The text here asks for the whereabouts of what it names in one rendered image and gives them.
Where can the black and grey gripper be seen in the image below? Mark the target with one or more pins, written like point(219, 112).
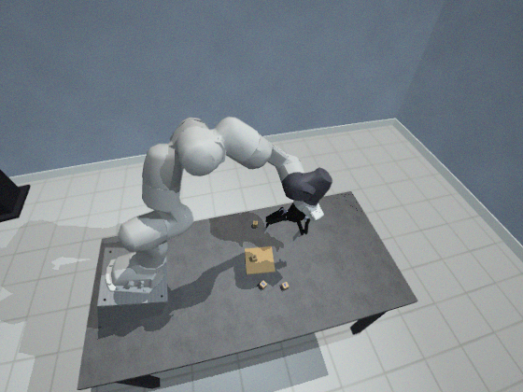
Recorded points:
point(293, 215)

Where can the tan flat mat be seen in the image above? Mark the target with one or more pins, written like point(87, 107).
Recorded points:
point(265, 263)

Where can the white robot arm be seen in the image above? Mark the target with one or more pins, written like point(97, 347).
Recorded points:
point(198, 150)

